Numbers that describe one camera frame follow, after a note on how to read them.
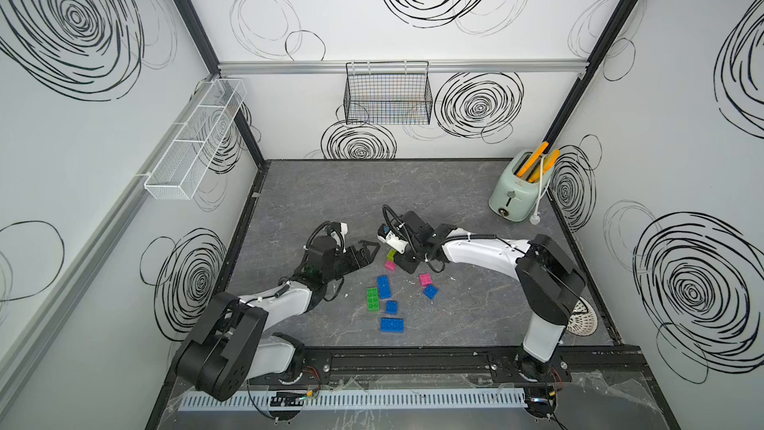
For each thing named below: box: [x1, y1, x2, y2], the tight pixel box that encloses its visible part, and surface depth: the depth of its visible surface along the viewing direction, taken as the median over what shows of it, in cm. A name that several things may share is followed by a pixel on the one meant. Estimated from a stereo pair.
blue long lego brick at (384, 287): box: [377, 274, 392, 300], surface depth 88 cm
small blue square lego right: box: [422, 284, 439, 300], surface depth 88 cm
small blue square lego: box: [385, 300, 399, 316], surface depth 84 cm
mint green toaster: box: [488, 149, 554, 222], surface depth 97 cm
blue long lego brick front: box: [380, 317, 405, 334], surface depth 81 cm
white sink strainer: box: [566, 296, 599, 337], surface depth 80 cm
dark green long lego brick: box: [366, 286, 381, 312], surface depth 86 cm
